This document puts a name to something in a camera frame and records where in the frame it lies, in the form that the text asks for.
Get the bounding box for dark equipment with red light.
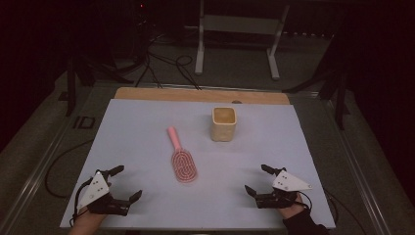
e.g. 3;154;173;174
131;0;155;30

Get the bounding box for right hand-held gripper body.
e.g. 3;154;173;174
254;169;313;210

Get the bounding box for pink hairbrush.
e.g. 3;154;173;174
166;125;199;183

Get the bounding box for right hand-held gripper cable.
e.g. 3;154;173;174
298;187;368;235

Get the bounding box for left hand-held gripper cable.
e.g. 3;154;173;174
44;139;96;228

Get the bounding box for black floor cables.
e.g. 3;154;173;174
134;30;203;91

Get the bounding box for black tripod stand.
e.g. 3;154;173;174
282;32;352;131
58;53;135;118

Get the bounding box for person's left hand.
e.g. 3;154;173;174
68;206;108;235

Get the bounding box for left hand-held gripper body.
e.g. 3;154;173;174
75;168;132;217

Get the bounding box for hand-held gripper cable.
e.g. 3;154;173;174
44;139;96;228
298;187;368;235

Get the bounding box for person's right hand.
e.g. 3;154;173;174
278;193;309;220

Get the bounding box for grey metal stand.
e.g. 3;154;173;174
194;0;291;81

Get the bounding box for white table mat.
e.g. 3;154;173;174
59;98;337;231

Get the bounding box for metal frame rail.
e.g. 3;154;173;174
0;85;99;235
321;96;397;235

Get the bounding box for wooden table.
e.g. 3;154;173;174
114;86;291;106

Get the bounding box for beige square cup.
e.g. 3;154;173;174
209;106;238;143

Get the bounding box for person's right black sleeve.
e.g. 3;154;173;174
282;209;331;235

